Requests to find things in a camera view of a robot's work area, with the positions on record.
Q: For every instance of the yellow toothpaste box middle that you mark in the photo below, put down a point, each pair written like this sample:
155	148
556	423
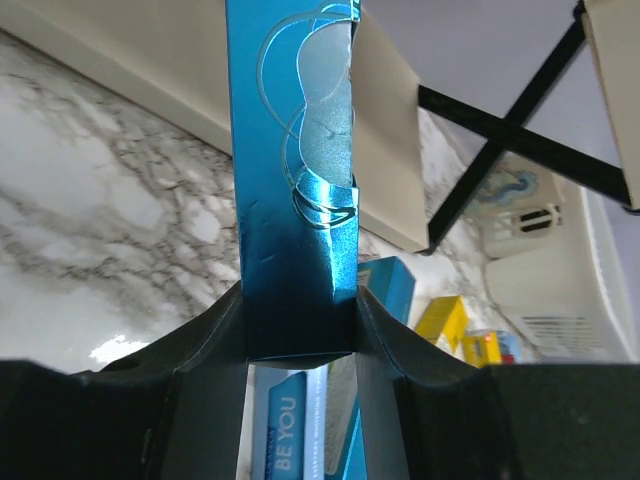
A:
443	323

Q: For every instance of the cream ceramic mug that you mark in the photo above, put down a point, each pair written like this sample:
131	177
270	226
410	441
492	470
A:
517	184

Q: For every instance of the yellow toothpaste box right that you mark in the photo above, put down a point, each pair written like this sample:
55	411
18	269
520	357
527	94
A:
488	347

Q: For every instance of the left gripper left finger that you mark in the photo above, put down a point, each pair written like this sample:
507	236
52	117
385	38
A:
172	410

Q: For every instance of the white plastic dish basket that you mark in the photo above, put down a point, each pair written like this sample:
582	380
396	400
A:
569	297

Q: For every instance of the light blue toothpaste box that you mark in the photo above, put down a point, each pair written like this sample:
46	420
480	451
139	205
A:
307	423

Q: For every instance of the metallic blue toothpaste box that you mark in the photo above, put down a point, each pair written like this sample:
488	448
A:
297	202
392	284

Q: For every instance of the yellow toothpaste box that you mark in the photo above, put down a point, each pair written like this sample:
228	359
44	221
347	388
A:
488	347
443	323

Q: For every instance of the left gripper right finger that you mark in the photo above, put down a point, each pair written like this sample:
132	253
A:
428	415

